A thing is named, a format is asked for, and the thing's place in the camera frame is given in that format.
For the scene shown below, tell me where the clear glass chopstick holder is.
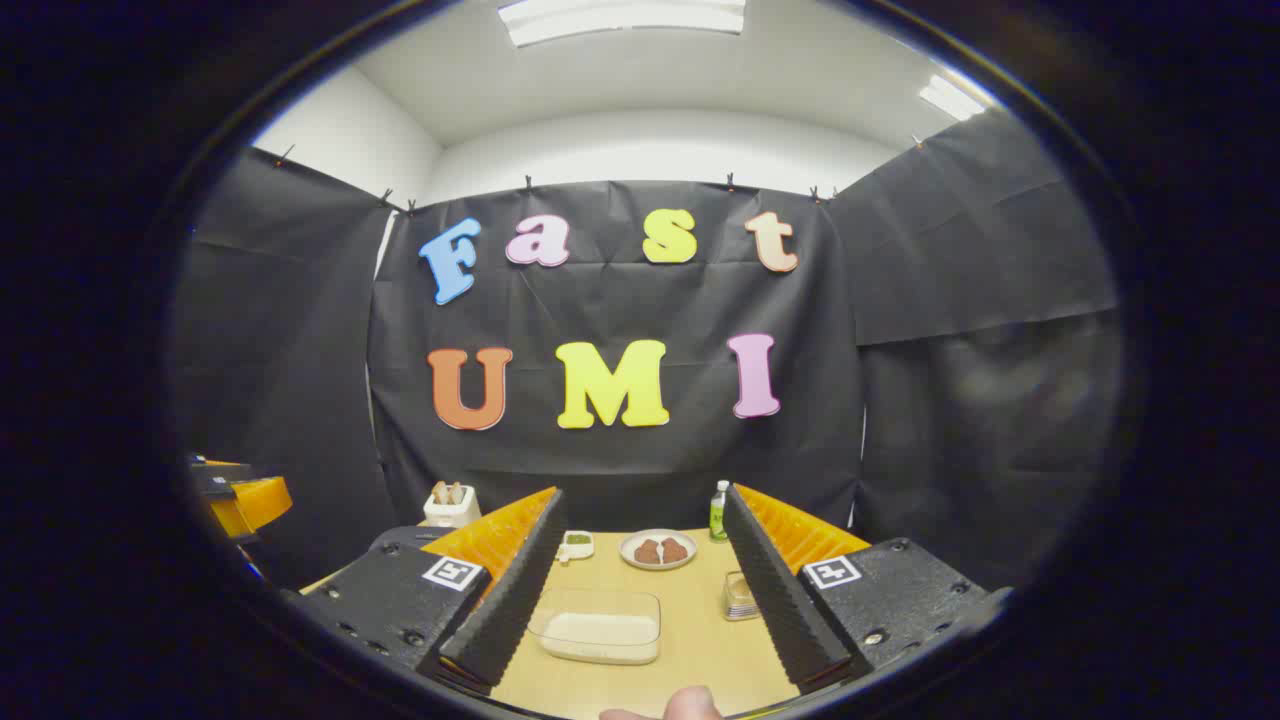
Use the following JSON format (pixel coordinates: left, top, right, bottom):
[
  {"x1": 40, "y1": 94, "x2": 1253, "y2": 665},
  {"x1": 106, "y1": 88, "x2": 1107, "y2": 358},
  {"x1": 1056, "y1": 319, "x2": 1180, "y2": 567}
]
[{"x1": 722, "y1": 570, "x2": 763, "y2": 623}]

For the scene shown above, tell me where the long ceiling light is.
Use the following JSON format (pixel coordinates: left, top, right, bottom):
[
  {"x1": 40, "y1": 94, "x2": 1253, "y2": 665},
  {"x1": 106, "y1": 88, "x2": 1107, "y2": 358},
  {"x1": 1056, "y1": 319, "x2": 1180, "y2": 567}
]
[
  {"x1": 497, "y1": 0, "x2": 747, "y2": 48},
  {"x1": 918, "y1": 73, "x2": 991, "y2": 123}
]

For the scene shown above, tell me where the white rice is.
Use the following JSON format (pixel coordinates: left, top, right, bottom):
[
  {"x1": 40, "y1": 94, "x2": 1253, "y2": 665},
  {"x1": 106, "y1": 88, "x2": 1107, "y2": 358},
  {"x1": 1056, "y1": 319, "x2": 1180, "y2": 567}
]
[{"x1": 540, "y1": 612, "x2": 659, "y2": 663}]

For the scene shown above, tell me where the black backdrop cloth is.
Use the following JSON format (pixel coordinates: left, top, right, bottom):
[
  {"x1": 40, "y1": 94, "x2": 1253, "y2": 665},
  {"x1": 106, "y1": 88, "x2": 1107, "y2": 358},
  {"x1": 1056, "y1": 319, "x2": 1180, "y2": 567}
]
[{"x1": 170, "y1": 105, "x2": 1126, "y2": 591}]

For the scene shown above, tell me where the white round plate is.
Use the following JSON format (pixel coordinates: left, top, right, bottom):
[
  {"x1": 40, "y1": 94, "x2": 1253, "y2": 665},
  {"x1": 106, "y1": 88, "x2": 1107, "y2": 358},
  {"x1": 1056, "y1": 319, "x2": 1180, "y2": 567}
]
[{"x1": 619, "y1": 528, "x2": 698, "y2": 572}]

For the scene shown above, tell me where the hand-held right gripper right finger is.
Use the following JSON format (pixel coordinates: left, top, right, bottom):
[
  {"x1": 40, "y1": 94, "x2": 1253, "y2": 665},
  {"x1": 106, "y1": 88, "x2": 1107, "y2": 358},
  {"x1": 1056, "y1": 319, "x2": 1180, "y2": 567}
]
[{"x1": 722, "y1": 483, "x2": 1011, "y2": 696}]

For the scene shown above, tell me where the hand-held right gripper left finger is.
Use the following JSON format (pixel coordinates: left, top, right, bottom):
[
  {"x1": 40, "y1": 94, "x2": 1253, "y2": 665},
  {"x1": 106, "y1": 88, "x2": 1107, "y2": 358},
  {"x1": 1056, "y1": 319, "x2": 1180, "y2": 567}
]
[{"x1": 283, "y1": 487, "x2": 567, "y2": 696}]

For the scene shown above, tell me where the white toaster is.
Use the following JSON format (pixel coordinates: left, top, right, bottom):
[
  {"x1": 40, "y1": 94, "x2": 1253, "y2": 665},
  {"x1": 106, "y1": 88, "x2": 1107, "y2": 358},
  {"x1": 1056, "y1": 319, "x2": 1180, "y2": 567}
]
[{"x1": 422, "y1": 480, "x2": 483, "y2": 529}]

